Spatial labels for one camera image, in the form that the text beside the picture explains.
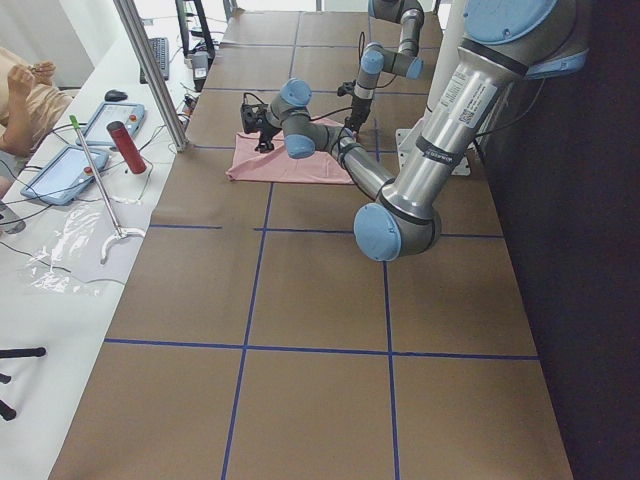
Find pink Snoopy t-shirt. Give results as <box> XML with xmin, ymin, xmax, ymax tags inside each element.
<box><xmin>226</xmin><ymin>131</ymin><xmax>353</xmax><ymax>185</ymax></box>

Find person in beige shirt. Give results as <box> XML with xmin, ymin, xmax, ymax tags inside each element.
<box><xmin>1</xmin><ymin>47</ymin><xmax>73</xmax><ymax>160</ymax></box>

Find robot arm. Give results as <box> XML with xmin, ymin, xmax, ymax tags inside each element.
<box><xmin>241</xmin><ymin>1</ymin><xmax>594</xmax><ymax>261</ymax></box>
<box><xmin>337</xmin><ymin>1</ymin><xmax>425</xmax><ymax>132</ymax></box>

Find red cylinder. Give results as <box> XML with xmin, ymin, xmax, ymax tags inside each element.
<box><xmin>106</xmin><ymin>121</ymin><xmax>146</xmax><ymax>174</ymax></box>

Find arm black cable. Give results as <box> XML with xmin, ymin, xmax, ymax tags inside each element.
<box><xmin>355</xmin><ymin>30</ymin><xmax>396</xmax><ymax>91</ymax></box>
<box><xmin>304</xmin><ymin>104</ymin><xmax>356</xmax><ymax>166</ymax></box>

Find black computer mouse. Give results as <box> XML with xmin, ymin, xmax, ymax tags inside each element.
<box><xmin>104</xmin><ymin>89</ymin><xmax>128</xmax><ymax>102</ymax></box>

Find metal reacher stick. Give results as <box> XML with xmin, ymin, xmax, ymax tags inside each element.
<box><xmin>69</xmin><ymin>115</ymin><xmax>146</xmax><ymax>265</ymax></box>

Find black keyboard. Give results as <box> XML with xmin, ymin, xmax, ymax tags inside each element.
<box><xmin>149</xmin><ymin>37</ymin><xmax>170</xmax><ymax>80</ymax></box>

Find aluminium frame post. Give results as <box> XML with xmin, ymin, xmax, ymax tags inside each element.
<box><xmin>113</xmin><ymin>0</ymin><xmax>188</xmax><ymax>152</ymax></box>

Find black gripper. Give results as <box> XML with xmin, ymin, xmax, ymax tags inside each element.
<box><xmin>255</xmin><ymin>119</ymin><xmax>282</xmax><ymax>153</ymax></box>
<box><xmin>344</xmin><ymin>95</ymin><xmax>371</xmax><ymax>133</ymax></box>

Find black tripod legs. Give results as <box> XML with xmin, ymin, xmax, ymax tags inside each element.
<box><xmin>1</xmin><ymin>346</ymin><xmax>47</xmax><ymax>421</ymax></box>

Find near blue teach pendant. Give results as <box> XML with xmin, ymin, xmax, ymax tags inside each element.
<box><xmin>20</xmin><ymin>145</ymin><xmax>93</xmax><ymax>206</ymax></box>

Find blue teach pendant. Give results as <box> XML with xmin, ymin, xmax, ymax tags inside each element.
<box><xmin>20</xmin><ymin>145</ymin><xmax>93</xmax><ymax>206</ymax></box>
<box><xmin>75</xmin><ymin>101</ymin><xmax>149</xmax><ymax>148</ymax></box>

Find clear plastic bag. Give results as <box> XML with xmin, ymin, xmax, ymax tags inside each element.
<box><xmin>20</xmin><ymin>203</ymin><xmax>107</xmax><ymax>297</ymax></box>

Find black power adapter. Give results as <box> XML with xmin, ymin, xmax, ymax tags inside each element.
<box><xmin>191</xmin><ymin>51</ymin><xmax>210</xmax><ymax>82</ymax></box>

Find white pole base mount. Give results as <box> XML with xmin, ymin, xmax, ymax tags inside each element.
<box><xmin>396</xmin><ymin>0</ymin><xmax>466</xmax><ymax>167</ymax></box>

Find far blue teach pendant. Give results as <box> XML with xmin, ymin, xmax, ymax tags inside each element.
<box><xmin>75</xmin><ymin>101</ymin><xmax>149</xmax><ymax>148</ymax></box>

